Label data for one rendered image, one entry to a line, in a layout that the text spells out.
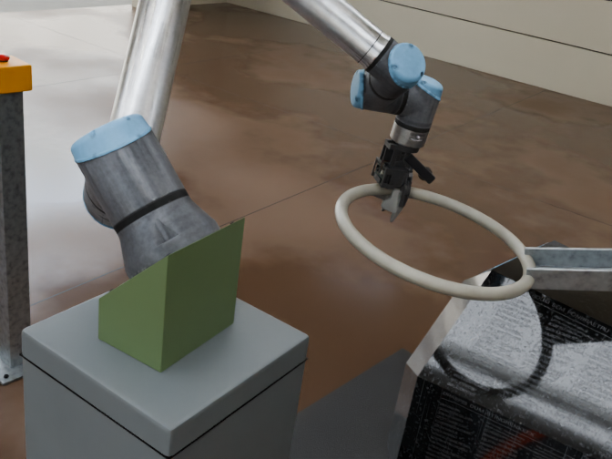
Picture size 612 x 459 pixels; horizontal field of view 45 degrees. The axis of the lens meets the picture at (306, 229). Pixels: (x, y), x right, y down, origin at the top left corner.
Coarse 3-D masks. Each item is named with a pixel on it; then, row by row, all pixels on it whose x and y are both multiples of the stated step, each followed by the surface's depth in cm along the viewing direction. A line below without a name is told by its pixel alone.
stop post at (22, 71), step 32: (0, 64) 211; (0, 96) 214; (0, 128) 218; (0, 160) 222; (0, 192) 227; (0, 224) 233; (0, 256) 239; (0, 288) 245; (0, 320) 251; (0, 352) 258
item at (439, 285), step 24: (360, 192) 180; (384, 192) 187; (432, 192) 191; (336, 216) 166; (480, 216) 187; (360, 240) 156; (504, 240) 182; (384, 264) 152; (528, 264) 169; (432, 288) 150; (456, 288) 150; (480, 288) 151; (504, 288) 154; (528, 288) 160
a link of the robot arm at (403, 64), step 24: (288, 0) 156; (312, 0) 154; (336, 0) 155; (312, 24) 158; (336, 24) 155; (360, 24) 156; (360, 48) 157; (384, 48) 156; (408, 48) 157; (384, 72) 158; (408, 72) 156; (384, 96) 165
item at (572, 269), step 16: (544, 256) 172; (560, 256) 171; (576, 256) 170; (592, 256) 170; (608, 256) 169; (528, 272) 163; (544, 272) 162; (560, 272) 161; (576, 272) 160; (592, 272) 160; (608, 272) 159; (544, 288) 164; (560, 288) 163; (576, 288) 162; (592, 288) 161; (608, 288) 160
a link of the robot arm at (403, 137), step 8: (392, 128) 182; (400, 128) 178; (392, 136) 181; (400, 136) 179; (408, 136) 178; (416, 136) 178; (424, 136) 179; (400, 144) 180; (408, 144) 179; (416, 144) 179; (424, 144) 182
